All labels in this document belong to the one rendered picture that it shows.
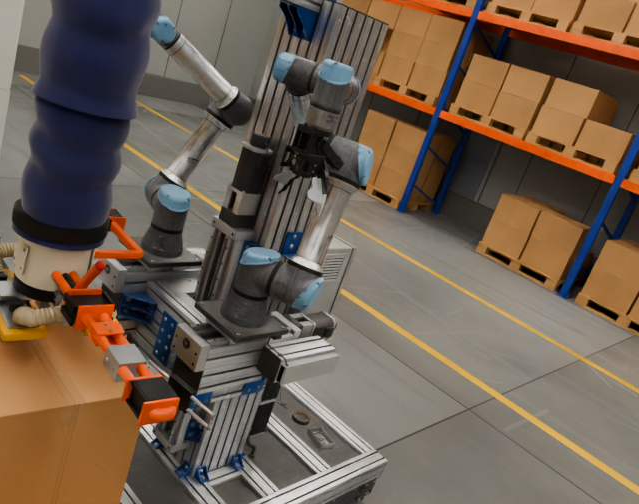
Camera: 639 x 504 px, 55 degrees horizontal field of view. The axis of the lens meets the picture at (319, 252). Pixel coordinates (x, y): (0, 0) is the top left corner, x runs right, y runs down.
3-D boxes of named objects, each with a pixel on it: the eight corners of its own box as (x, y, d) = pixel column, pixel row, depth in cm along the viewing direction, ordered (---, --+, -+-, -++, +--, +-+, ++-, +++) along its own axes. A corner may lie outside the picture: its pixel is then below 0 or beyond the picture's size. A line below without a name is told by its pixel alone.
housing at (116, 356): (100, 363, 129) (104, 345, 127) (131, 360, 133) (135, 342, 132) (113, 383, 124) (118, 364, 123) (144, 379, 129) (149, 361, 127)
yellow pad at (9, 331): (-32, 274, 164) (-29, 257, 162) (8, 274, 171) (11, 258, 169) (2, 342, 141) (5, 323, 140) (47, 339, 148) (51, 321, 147)
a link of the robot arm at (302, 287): (271, 295, 197) (337, 138, 196) (313, 314, 194) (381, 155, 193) (261, 295, 185) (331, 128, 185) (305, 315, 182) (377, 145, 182)
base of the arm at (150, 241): (167, 239, 236) (173, 216, 233) (189, 257, 227) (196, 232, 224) (132, 240, 225) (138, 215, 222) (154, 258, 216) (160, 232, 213)
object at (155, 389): (120, 399, 119) (126, 378, 118) (155, 394, 124) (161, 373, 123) (138, 426, 114) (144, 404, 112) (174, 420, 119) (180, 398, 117)
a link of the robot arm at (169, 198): (155, 228, 215) (164, 192, 211) (146, 214, 226) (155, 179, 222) (187, 233, 222) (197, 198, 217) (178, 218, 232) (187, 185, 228)
